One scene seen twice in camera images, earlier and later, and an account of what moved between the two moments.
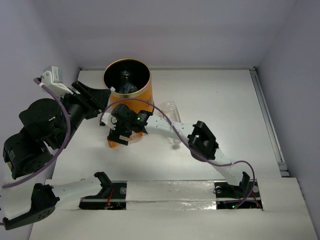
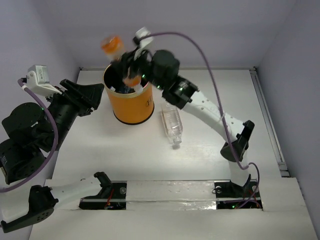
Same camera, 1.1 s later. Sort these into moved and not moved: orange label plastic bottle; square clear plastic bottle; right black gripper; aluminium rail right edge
Moved: orange label plastic bottle; right black gripper
Not moved: square clear plastic bottle; aluminium rail right edge
